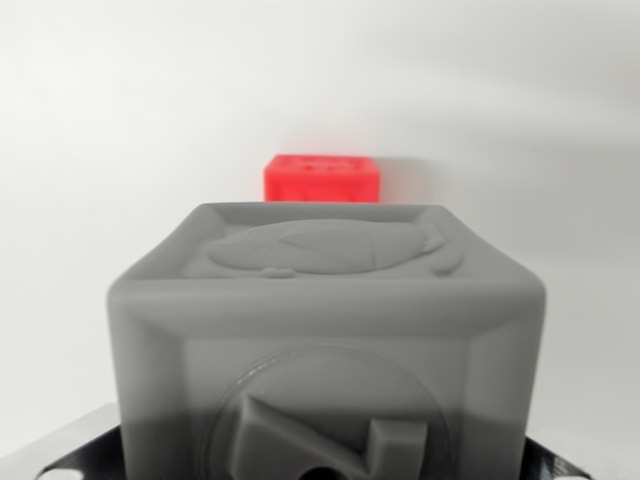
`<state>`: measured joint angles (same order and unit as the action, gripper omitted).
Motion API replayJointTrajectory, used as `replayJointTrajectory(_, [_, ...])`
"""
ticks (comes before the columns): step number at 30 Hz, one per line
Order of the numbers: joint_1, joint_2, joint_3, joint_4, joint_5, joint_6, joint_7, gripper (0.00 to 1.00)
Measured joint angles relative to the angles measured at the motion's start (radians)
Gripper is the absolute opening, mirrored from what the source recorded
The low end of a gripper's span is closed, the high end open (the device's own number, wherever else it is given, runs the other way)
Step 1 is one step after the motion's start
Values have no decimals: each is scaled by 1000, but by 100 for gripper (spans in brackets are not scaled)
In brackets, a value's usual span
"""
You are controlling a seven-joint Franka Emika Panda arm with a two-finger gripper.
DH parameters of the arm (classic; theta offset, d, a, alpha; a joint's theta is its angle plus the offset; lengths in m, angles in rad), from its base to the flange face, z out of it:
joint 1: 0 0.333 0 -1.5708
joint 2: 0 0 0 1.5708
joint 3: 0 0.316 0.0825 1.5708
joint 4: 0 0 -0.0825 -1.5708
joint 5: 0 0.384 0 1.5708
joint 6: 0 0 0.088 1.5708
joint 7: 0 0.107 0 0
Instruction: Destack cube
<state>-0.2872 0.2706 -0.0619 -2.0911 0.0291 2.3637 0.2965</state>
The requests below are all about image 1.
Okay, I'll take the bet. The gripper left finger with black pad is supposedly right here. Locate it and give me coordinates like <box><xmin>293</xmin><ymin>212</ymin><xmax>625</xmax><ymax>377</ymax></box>
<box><xmin>0</xmin><ymin>402</ymin><xmax>126</xmax><ymax>480</ymax></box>

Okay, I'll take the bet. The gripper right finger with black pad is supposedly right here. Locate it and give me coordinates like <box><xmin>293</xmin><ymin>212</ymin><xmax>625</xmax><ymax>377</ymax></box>
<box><xmin>522</xmin><ymin>432</ymin><xmax>640</xmax><ymax>480</ymax></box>

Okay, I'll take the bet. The grey embossed cube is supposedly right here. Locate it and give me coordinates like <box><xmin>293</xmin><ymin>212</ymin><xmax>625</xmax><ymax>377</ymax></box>
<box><xmin>106</xmin><ymin>200</ymin><xmax>546</xmax><ymax>480</ymax></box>

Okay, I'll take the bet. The red cube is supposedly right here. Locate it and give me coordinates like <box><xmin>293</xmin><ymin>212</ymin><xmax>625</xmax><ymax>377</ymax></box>
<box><xmin>263</xmin><ymin>153</ymin><xmax>381</xmax><ymax>205</ymax></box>

